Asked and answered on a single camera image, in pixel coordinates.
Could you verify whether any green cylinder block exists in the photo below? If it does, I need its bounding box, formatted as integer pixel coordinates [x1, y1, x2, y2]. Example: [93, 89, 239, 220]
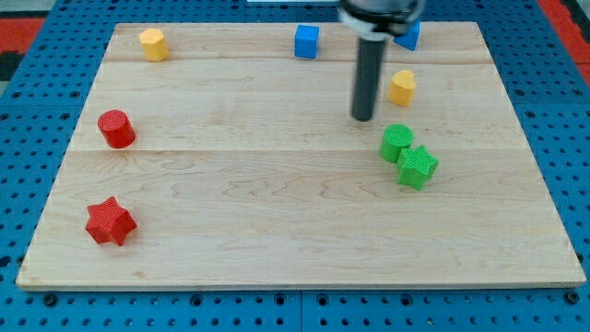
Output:
[380, 124, 414, 163]

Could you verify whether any blue block behind arm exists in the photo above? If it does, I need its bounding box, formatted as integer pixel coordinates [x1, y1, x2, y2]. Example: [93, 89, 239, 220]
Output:
[393, 19, 421, 51]

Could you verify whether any robot arm flange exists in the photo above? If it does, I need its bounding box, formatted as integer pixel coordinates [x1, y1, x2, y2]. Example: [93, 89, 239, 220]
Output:
[338, 0, 427, 42]

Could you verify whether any wooden board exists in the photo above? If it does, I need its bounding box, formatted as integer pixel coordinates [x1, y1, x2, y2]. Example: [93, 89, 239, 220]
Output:
[17, 22, 586, 291]

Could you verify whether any green star block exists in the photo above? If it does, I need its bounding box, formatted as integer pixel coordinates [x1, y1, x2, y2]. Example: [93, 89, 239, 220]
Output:
[396, 146, 439, 191]

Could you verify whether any yellow heart block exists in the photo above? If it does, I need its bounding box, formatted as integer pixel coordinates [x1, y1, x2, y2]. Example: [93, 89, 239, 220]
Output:
[387, 70, 416, 106]

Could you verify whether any blue cube block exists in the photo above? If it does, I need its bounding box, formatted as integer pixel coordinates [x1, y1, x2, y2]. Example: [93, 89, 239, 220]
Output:
[294, 25, 320, 59]

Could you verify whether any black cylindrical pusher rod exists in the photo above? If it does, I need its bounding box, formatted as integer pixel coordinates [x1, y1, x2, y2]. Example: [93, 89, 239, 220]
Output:
[351, 38, 385, 122]

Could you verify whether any red cylinder block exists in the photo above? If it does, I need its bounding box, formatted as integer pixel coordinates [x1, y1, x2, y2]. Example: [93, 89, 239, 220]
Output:
[97, 110, 136, 148]

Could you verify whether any yellow hexagon block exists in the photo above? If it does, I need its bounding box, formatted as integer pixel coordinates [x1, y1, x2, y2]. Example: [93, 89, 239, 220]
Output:
[138, 28, 170, 62]

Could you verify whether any red star block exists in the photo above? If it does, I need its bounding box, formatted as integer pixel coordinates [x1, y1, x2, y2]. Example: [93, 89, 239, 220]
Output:
[85, 196, 137, 246]

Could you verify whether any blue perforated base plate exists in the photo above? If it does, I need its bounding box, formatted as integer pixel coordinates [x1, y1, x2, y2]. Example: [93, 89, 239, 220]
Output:
[1, 0, 589, 331]

